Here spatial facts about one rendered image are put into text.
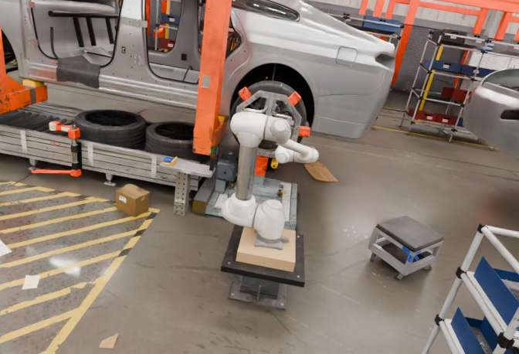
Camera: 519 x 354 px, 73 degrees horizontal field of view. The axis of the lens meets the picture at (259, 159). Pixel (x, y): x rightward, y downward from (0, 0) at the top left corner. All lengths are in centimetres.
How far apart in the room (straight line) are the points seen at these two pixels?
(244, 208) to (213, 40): 134
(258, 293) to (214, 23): 193
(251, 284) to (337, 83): 191
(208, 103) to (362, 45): 143
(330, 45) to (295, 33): 32
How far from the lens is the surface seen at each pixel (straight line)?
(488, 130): 457
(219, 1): 282
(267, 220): 217
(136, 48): 364
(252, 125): 186
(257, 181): 330
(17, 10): 421
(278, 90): 296
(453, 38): 740
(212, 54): 284
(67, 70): 400
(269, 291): 242
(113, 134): 358
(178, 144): 332
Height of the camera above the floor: 168
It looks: 22 degrees down
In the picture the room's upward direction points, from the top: 10 degrees clockwise
